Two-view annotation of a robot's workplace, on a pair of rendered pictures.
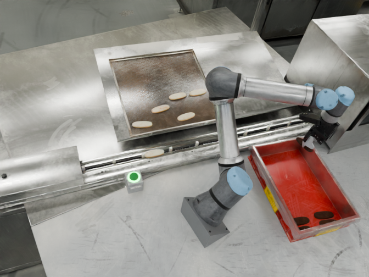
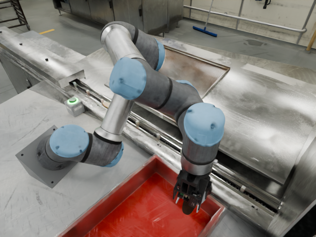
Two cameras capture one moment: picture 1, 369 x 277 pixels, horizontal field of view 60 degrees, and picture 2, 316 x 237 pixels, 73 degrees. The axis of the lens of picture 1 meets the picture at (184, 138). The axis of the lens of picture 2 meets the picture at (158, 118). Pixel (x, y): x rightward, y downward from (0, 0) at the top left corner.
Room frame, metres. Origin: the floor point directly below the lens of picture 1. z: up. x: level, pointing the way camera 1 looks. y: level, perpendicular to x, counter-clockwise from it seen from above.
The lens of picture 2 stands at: (0.84, -0.84, 1.60)
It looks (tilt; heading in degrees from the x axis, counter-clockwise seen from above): 42 degrees down; 70
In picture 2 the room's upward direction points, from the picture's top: 1 degrees counter-clockwise
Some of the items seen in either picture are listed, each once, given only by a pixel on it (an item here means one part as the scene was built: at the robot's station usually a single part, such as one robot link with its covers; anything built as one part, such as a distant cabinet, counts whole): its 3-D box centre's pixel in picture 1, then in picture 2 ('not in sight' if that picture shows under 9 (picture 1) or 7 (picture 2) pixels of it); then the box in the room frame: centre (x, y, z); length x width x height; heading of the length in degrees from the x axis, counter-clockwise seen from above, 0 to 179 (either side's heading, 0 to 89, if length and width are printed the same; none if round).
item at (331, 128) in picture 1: (323, 127); (193, 179); (1.02, -0.60, 1.12); 0.09 x 0.08 x 0.12; 43
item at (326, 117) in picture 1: (331, 114); (199, 158); (1.03, -0.60, 1.21); 0.08 x 0.08 x 0.05
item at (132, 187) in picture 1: (133, 183); (75, 108); (0.74, 0.19, 0.84); 0.08 x 0.08 x 0.11; 28
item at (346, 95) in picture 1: (339, 101); (201, 132); (1.03, -0.59, 1.28); 0.09 x 0.08 x 0.11; 82
